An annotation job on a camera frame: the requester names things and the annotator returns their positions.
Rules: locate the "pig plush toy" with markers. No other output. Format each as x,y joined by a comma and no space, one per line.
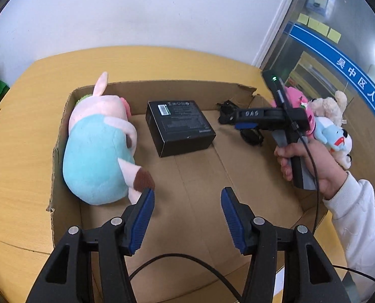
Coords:
95,154

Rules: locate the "wooden desktop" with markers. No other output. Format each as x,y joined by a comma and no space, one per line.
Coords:
17,164

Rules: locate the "yellow sticky note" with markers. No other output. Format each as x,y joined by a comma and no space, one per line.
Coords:
334,34
314,23
303,19
323,29

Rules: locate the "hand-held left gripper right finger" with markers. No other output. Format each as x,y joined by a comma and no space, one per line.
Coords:
234,224

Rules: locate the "small black gadget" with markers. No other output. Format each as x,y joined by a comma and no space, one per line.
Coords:
252,137

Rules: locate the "person's right forearm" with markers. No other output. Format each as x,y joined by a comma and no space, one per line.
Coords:
361,227

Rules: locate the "pink plush toy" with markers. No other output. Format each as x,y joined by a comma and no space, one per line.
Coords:
296,96

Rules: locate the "blue and white plush dog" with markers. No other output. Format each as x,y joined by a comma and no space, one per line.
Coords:
335,139

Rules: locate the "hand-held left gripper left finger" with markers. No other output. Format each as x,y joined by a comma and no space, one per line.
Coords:
140,224

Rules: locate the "blue door band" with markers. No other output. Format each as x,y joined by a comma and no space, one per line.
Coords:
332,53

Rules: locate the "black rectangular box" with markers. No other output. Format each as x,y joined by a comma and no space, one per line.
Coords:
178,126

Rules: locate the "glass door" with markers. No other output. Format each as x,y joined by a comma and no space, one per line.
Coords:
357,22

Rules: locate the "cardboard box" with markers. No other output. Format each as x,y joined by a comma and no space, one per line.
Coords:
190,176

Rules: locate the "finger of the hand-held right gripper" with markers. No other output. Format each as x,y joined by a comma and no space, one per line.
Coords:
263,118

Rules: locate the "person's right hand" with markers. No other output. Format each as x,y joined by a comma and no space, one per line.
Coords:
323,164

